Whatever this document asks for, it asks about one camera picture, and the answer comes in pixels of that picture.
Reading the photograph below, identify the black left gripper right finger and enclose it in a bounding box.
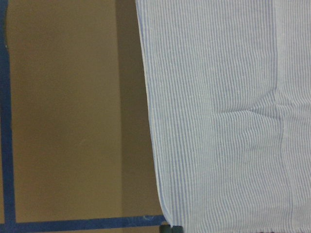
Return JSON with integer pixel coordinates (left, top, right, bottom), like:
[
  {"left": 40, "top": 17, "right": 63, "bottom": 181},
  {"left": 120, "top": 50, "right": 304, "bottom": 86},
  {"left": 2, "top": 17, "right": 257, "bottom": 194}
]
[{"left": 171, "top": 226, "right": 184, "bottom": 233}]

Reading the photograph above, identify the light blue striped shirt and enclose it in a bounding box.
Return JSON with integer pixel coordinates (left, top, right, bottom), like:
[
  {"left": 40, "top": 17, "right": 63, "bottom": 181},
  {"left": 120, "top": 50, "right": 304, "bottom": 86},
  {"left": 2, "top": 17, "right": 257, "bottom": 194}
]
[{"left": 136, "top": 0, "right": 311, "bottom": 233}]

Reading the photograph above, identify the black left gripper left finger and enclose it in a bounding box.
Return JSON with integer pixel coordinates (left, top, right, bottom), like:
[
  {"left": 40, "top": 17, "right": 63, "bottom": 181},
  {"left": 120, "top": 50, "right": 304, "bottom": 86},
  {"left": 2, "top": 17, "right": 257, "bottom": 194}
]
[{"left": 159, "top": 224, "right": 171, "bottom": 233}]

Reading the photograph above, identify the blue tape line lengthwise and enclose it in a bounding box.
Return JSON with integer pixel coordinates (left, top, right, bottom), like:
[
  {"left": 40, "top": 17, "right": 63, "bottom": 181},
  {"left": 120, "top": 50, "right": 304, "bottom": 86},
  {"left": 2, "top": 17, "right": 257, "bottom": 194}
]
[{"left": 0, "top": 0, "right": 16, "bottom": 233}]

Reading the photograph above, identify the blue tape line crosswise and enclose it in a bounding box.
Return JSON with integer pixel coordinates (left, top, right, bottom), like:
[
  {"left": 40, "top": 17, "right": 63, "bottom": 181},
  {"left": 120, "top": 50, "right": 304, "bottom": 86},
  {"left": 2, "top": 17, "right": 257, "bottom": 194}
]
[{"left": 0, "top": 215, "right": 165, "bottom": 233}]

